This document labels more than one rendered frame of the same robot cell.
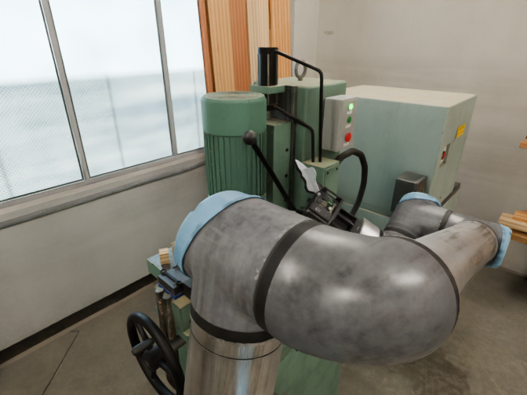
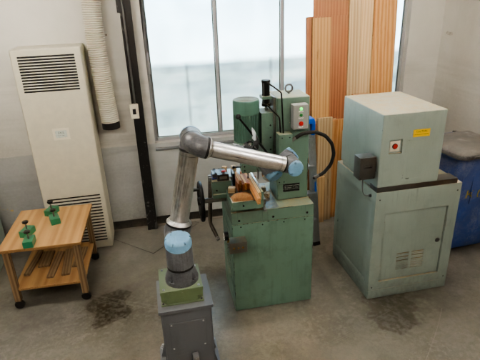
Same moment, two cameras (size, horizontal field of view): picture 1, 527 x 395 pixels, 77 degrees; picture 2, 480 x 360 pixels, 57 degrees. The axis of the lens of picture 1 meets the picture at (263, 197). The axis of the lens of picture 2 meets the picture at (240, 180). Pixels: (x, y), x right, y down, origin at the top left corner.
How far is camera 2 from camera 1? 2.19 m
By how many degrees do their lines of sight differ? 33
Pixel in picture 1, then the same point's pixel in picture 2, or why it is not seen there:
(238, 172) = (241, 131)
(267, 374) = (188, 161)
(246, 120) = (243, 110)
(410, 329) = (195, 146)
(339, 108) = (293, 109)
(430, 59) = not seen: outside the picture
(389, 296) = (193, 141)
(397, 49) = not seen: outside the picture
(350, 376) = (332, 293)
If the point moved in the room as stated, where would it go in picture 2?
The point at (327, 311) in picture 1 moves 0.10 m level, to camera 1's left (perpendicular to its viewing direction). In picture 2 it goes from (185, 141) to (171, 138)
